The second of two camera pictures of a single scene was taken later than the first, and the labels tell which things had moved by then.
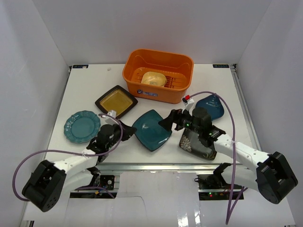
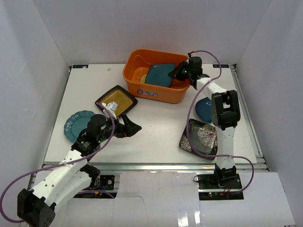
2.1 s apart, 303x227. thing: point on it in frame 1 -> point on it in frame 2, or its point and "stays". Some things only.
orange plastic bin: [177, 67] stays
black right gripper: [178, 116] -> [176, 73]
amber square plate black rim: [118, 99] stays
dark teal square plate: [151, 134] -> [158, 74]
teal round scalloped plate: [82, 126] stays
